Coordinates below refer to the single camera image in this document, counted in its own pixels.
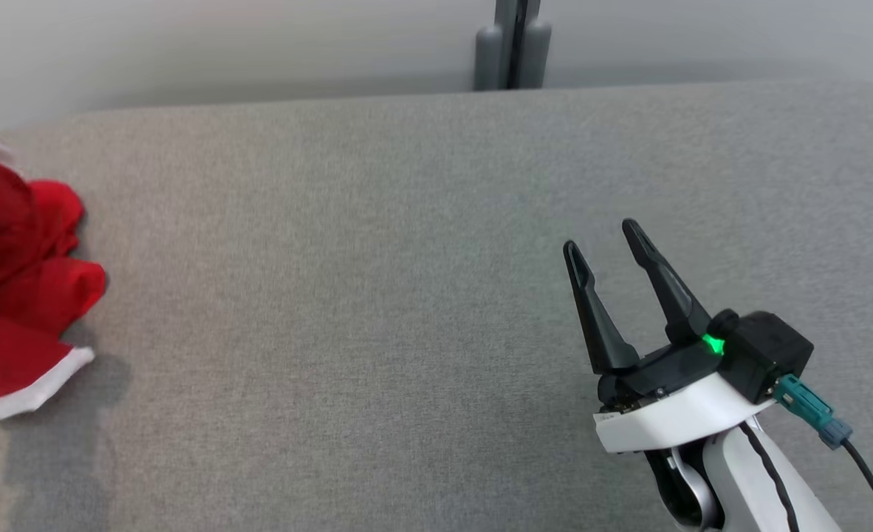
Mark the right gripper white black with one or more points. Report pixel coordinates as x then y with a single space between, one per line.
673 421

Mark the red shorts white side stripe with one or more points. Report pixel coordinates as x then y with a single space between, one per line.
15 295

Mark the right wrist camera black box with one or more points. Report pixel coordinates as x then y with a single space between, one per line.
765 355

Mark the grey partition post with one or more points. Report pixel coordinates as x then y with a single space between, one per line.
492 59

